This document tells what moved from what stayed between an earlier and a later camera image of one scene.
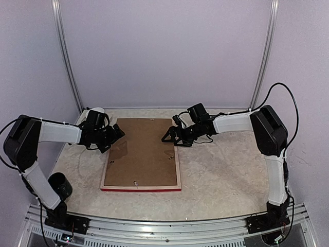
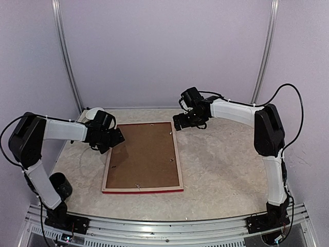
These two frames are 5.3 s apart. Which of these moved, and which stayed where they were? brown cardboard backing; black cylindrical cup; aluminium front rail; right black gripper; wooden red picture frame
Moved: right black gripper; brown cardboard backing
Stayed: wooden red picture frame; black cylindrical cup; aluminium front rail
